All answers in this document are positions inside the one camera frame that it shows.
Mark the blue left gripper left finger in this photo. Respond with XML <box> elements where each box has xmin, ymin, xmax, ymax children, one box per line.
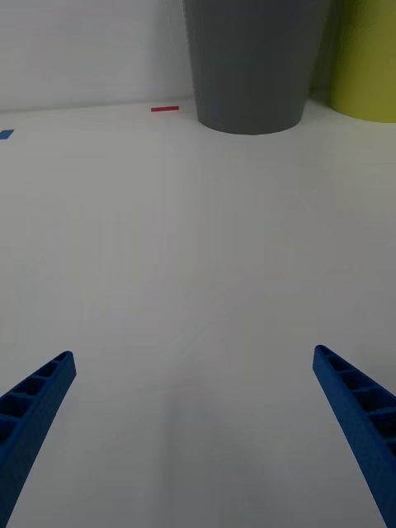
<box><xmin>0</xmin><ymin>350</ymin><xmax>78</xmax><ymax>528</ymax></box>

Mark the grey plastic waste bin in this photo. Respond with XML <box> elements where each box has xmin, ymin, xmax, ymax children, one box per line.
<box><xmin>181</xmin><ymin>0</ymin><xmax>333</xmax><ymax>136</ymax></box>

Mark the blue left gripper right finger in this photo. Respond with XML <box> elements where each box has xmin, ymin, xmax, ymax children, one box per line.
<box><xmin>311</xmin><ymin>344</ymin><xmax>396</xmax><ymax>528</ymax></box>

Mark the yellow-green plastic waste bin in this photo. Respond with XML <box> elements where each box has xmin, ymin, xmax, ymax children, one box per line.
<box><xmin>328</xmin><ymin>0</ymin><xmax>396</xmax><ymax>125</ymax></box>

